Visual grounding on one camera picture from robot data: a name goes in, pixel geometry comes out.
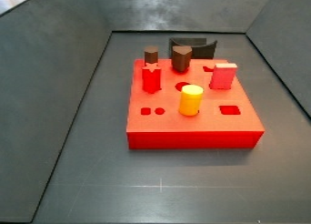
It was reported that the red star peg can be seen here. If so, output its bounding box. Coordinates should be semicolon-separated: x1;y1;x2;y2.
141;63;161;94

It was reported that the yellow cylinder peg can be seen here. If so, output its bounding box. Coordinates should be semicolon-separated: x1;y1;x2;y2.
179;85;204;116

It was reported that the red peg board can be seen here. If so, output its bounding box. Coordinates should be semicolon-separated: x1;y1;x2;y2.
127;59;264;149

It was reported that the black curved holder stand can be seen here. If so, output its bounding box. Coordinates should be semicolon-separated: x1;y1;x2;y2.
169;37;217;59

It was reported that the dark brown hexagon peg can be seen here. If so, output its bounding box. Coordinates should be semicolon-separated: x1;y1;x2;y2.
144;46;157;64

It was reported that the pink rectangular block peg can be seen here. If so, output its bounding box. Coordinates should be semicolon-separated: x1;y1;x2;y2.
209;63;237;90

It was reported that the dark brown rounded peg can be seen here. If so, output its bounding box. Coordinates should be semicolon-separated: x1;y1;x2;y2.
171;46;192;73

